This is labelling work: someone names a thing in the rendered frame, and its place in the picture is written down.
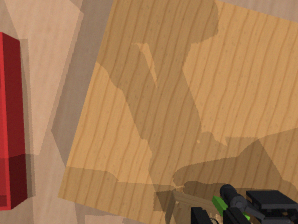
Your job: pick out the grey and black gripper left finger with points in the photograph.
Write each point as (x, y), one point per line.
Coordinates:
(199, 216)

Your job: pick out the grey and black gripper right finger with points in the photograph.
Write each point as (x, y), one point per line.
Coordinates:
(232, 215)

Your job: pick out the small wooden block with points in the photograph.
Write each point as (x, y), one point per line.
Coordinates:
(179, 208)

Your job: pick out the red rectangular tray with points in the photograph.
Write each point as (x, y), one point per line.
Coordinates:
(13, 181)

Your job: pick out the light brown wooden board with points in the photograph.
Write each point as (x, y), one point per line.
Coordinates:
(186, 95)

